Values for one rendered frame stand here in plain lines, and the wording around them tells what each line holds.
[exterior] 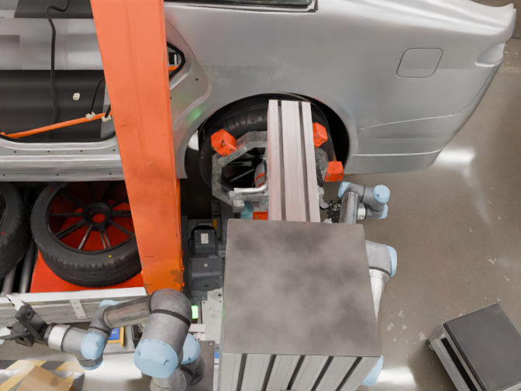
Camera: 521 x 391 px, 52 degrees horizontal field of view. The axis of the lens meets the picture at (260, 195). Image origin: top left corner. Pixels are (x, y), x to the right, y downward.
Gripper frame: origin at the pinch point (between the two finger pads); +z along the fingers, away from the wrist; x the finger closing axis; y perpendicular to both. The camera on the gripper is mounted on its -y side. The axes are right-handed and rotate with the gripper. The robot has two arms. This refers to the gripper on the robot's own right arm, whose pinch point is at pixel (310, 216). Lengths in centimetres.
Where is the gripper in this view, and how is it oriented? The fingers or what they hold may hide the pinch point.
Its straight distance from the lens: 245.6
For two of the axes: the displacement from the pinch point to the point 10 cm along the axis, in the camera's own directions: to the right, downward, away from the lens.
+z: -9.9, 0.3, -1.3
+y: 0.9, -5.9, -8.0
